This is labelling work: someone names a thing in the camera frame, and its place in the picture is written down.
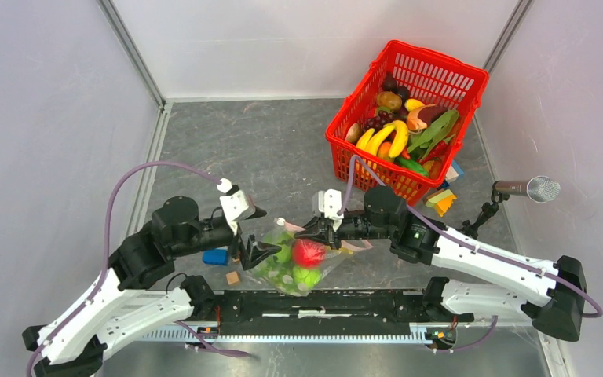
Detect green toy lettuce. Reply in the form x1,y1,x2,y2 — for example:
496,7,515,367
251,231,294,293

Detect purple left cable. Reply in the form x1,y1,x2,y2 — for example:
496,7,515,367
25,160,227,377

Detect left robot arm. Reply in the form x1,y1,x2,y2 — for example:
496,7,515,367
22,191,278,376

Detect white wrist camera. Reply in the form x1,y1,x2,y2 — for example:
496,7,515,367
312,189,344,231
217,178,255,231

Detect yellow green block pile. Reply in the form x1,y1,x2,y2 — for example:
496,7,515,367
425,189,457,217

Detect red toy tomato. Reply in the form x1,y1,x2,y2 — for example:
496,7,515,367
291,240,326,269

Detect dark green leafy vegetable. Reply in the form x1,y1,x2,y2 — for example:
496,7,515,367
407,110,459,159

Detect brown toy potato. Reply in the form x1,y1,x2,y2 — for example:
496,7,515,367
375,91,403,112

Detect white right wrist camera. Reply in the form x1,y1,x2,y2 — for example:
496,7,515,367
312,189,344,231

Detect yellow toy lemon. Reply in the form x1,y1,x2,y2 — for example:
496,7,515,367
404,98,425,112

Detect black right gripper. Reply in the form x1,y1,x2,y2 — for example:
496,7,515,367
294,211,393,251

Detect silver microphone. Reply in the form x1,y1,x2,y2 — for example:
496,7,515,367
493,176,561,203

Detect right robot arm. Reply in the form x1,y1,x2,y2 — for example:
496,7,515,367
294,186,589,342

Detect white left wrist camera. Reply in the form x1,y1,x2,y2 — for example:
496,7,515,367
217,178,255,231

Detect orange toy tangerine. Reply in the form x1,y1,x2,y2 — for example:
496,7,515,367
376,141,393,162

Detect green toy lime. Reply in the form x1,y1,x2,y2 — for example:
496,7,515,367
292,266,323,291

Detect purple toy grapes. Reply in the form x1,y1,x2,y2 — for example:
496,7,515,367
362,111,393,131

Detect red plastic basket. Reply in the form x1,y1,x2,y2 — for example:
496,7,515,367
325,40,489,205

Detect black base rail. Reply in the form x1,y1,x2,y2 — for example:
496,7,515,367
190,289,474,336

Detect yellow toy bananas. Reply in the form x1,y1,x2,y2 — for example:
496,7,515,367
356,120,409,159

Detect clear zip top bag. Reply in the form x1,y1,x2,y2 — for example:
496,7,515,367
248,218,373,297

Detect dark purple toy fig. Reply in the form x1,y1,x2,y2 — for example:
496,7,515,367
381,73,398,94

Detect blue green block stack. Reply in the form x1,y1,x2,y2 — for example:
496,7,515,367
202,249,230,266

